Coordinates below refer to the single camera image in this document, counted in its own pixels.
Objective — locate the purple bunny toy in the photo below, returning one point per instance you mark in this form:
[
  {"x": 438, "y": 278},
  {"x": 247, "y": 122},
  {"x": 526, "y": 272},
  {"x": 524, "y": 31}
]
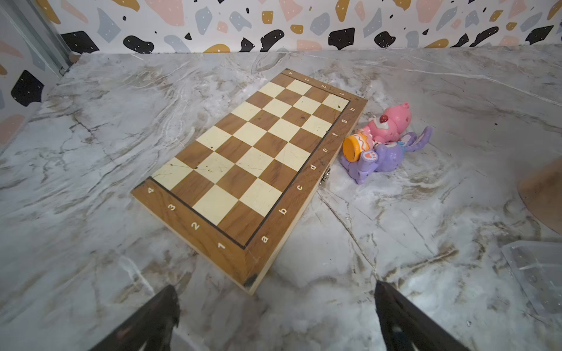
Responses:
[{"x": 361, "y": 158}]

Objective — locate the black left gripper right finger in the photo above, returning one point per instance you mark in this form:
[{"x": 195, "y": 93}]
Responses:
[{"x": 406, "y": 327}]

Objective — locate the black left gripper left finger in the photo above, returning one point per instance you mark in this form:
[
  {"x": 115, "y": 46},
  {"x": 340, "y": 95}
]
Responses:
[{"x": 150, "y": 328}]

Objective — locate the wooden tree base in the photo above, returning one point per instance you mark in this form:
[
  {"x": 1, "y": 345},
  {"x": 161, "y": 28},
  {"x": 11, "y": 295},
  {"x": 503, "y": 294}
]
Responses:
[{"x": 541, "y": 193}]

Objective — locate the wooden folding chess board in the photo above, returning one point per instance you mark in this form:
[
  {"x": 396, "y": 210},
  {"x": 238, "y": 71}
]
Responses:
[{"x": 236, "y": 192}]

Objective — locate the clear plastic container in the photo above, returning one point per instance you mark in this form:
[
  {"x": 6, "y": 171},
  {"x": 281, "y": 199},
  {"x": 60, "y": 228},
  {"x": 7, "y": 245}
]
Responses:
[{"x": 537, "y": 267}]

